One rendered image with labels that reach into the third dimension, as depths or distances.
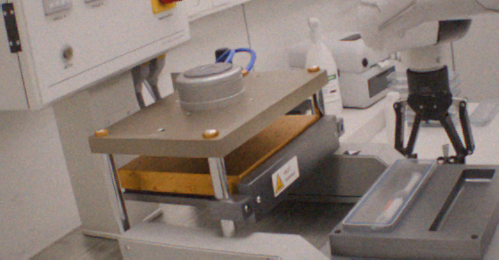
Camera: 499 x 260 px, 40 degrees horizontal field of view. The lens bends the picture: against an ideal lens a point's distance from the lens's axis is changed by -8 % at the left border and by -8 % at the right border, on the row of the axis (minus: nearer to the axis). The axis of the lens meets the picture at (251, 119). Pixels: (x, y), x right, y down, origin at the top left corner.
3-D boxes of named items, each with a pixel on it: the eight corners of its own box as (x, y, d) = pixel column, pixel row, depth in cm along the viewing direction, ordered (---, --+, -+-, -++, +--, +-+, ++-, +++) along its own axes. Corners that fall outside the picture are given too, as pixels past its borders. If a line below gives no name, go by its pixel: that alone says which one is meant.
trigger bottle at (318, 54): (310, 111, 192) (295, 18, 186) (340, 106, 192) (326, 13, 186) (314, 120, 184) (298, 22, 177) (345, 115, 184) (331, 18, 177)
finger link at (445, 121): (434, 98, 123) (440, 95, 122) (462, 153, 124) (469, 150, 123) (429, 105, 120) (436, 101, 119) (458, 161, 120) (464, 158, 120)
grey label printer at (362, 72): (291, 106, 200) (282, 45, 195) (331, 86, 214) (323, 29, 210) (369, 110, 184) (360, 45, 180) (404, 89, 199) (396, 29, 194)
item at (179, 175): (124, 199, 86) (106, 125, 84) (217, 139, 104) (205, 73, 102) (247, 210, 78) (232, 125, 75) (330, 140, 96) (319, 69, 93)
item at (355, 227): (392, 245, 71) (390, 225, 71) (342, 242, 74) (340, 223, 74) (438, 175, 87) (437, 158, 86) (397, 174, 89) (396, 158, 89)
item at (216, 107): (68, 205, 87) (44, 105, 83) (199, 125, 112) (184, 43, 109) (234, 223, 75) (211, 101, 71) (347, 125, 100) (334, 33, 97)
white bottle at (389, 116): (393, 160, 160) (386, 98, 156) (385, 154, 165) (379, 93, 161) (413, 155, 161) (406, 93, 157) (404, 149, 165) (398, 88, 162)
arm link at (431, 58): (442, 41, 113) (445, 73, 114) (455, 26, 123) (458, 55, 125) (371, 44, 118) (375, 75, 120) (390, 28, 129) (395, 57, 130)
